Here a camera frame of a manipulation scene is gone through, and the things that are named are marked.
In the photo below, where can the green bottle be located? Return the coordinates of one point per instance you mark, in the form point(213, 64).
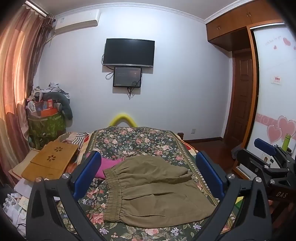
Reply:
point(286, 141)

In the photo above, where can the white wall socket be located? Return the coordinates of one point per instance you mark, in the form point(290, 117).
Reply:
point(193, 131)

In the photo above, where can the pink striped curtain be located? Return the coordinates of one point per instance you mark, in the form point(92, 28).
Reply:
point(17, 81)

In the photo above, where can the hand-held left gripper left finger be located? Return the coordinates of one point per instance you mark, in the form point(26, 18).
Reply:
point(84, 176)

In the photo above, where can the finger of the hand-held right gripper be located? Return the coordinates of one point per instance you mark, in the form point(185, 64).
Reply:
point(248, 163)
point(264, 144)

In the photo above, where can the dark floral blanket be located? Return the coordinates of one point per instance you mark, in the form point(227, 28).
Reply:
point(141, 141)

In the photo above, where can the white air conditioner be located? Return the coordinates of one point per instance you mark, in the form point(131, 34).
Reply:
point(77, 22)

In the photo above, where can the yellow foam tube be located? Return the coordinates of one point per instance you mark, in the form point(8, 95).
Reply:
point(122, 117)

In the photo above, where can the small black wall monitor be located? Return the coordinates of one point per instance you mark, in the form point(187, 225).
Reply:
point(127, 77)

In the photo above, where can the magenta folded cloth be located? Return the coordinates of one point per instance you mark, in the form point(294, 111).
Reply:
point(107, 166)

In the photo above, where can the orange box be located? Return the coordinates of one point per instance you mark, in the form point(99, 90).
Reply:
point(47, 112)

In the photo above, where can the green patterned bag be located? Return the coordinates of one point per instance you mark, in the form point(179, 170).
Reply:
point(46, 126)

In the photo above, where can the red white label sticker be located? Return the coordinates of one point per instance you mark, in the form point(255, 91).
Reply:
point(276, 79)

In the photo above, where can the black wall television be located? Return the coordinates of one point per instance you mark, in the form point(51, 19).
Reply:
point(128, 52)

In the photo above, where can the striped bedding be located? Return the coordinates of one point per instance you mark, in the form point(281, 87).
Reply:
point(72, 138)

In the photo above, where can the white heart-print sliding door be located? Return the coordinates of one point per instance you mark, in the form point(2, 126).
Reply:
point(275, 97)

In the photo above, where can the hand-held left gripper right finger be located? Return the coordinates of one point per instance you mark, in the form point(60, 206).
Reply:
point(210, 172)

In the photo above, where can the brown wooden wardrobe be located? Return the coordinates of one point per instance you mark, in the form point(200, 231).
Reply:
point(231, 25)

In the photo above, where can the olive green pants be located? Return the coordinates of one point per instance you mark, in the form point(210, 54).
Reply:
point(152, 192)

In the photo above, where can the wooden lap desk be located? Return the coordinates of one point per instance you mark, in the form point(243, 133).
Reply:
point(49, 162)

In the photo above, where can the colourful patchwork sheet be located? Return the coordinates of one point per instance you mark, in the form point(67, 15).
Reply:
point(239, 202)

